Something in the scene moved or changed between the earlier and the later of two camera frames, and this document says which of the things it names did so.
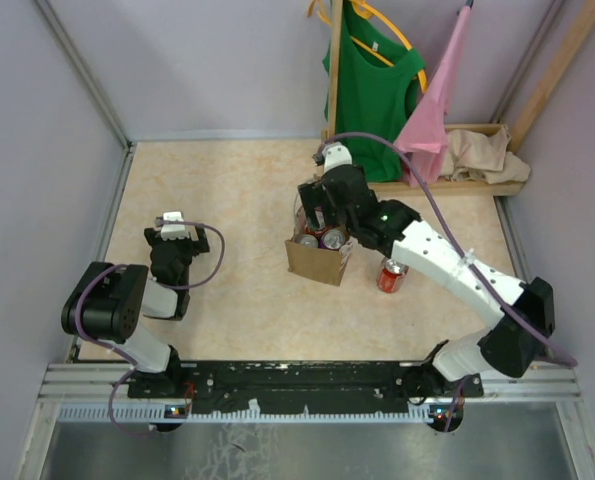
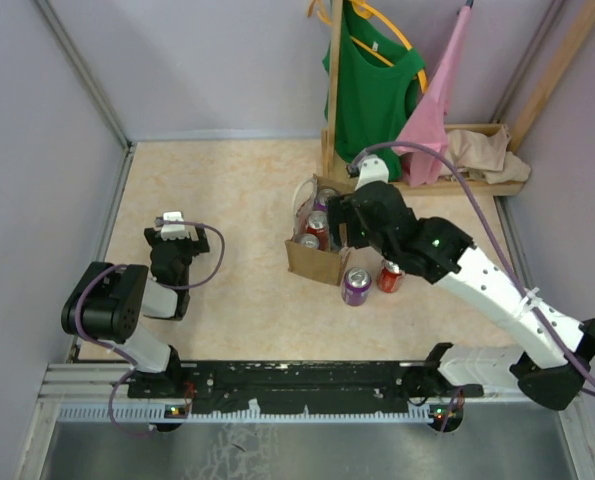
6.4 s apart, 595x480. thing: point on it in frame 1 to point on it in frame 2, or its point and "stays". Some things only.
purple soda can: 332,239 to 356,286
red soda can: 390,275 stays
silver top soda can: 307,240 stays
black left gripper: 154,237 stays
